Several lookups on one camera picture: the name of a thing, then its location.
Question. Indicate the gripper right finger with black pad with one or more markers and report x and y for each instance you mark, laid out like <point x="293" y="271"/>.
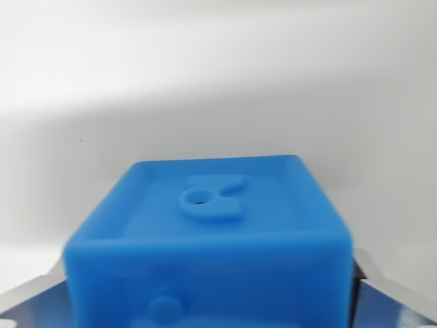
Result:
<point x="392" y="297"/>

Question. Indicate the blue cube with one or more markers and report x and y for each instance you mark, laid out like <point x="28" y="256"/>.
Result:
<point x="211" y="259"/>

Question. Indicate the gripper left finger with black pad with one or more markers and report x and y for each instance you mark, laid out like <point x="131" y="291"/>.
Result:
<point x="32" y="300"/>

